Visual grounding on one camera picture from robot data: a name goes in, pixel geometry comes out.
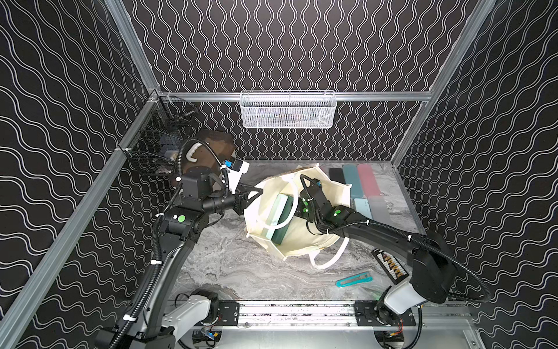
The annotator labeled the black pencil case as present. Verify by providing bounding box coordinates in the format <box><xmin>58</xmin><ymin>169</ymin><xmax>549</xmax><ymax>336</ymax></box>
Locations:
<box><xmin>328</xmin><ymin>168</ymin><xmax>347</xmax><ymax>185</ymax></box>

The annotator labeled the white wire mesh basket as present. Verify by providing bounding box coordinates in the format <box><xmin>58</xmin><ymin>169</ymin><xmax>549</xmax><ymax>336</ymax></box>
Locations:
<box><xmin>239</xmin><ymin>90</ymin><xmax>337</xmax><ymax>129</ymax></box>

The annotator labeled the pink pencil case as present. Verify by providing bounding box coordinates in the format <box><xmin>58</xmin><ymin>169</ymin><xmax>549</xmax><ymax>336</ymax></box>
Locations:
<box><xmin>357</xmin><ymin>164</ymin><xmax>382</xmax><ymax>197</ymax></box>

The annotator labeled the translucent clear pencil case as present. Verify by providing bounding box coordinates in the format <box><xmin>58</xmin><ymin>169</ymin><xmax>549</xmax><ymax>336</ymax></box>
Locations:
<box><xmin>368</xmin><ymin>196</ymin><xmax>392</xmax><ymax>225</ymax></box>

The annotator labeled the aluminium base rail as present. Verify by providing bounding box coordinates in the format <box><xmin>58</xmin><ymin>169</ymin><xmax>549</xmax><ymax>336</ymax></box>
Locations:
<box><xmin>124</xmin><ymin>300</ymin><xmax>474</xmax><ymax>328</ymax></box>

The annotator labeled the teal utility knife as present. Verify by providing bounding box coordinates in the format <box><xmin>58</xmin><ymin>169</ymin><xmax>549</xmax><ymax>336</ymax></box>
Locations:
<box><xmin>335</xmin><ymin>272</ymin><xmax>373</xmax><ymax>288</ymax></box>

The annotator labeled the black card with brown items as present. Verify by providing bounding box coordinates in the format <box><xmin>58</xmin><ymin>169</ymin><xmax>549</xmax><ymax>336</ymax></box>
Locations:
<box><xmin>372</xmin><ymin>249</ymin><xmax>410</xmax><ymax>285</ymax></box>

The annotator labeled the black wire basket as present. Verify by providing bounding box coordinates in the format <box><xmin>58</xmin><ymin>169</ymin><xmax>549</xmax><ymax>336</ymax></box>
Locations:
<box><xmin>125</xmin><ymin>95</ymin><xmax>199</xmax><ymax>177</ymax></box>

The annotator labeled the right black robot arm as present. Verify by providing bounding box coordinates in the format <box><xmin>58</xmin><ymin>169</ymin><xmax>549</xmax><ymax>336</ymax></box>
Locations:
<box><xmin>296</xmin><ymin>174</ymin><xmax>493</xmax><ymax>316</ymax></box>

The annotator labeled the brown lidded storage box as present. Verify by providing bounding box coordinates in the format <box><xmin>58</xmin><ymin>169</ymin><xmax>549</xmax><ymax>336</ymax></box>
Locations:
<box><xmin>183</xmin><ymin>129</ymin><xmax>235</xmax><ymax>175</ymax></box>

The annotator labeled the white pencil case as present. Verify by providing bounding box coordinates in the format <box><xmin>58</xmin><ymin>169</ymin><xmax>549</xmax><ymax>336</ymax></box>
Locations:
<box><xmin>262</xmin><ymin>193</ymin><xmax>293</xmax><ymax>239</ymax></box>

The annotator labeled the teal translucent pencil case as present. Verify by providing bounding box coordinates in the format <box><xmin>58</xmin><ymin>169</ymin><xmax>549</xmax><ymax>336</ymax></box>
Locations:
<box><xmin>342</xmin><ymin>164</ymin><xmax>365</xmax><ymax>199</ymax></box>

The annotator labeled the green pencil case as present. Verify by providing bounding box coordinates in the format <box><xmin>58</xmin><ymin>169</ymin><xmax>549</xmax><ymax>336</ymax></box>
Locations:
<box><xmin>272</xmin><ymin>195</ymin><xmax>297</xmax><ymax>244</ymax></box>

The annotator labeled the cream canvas tote bag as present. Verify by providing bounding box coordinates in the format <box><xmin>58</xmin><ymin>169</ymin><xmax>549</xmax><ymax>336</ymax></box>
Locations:
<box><xmin>244</xmin><ymin>164</ymin><xmax>352</xmax><ymax>270</ymax></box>

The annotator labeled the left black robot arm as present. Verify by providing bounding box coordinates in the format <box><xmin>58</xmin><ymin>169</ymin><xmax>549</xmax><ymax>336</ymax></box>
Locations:
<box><xmin>95</xmin><ymin>138</ymin><xmax>263</xmax><ymax>348</ymax></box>

